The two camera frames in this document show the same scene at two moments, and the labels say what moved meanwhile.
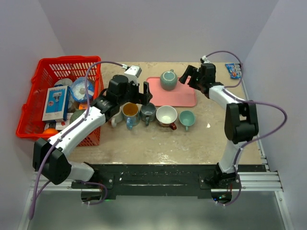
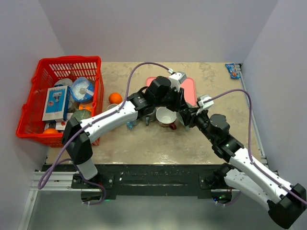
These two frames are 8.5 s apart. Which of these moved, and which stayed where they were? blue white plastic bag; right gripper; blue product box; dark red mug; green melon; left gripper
Moved: right gripper; left gripper
Stayed: green melon; blue product box; dark red mug; blue white plastic bag
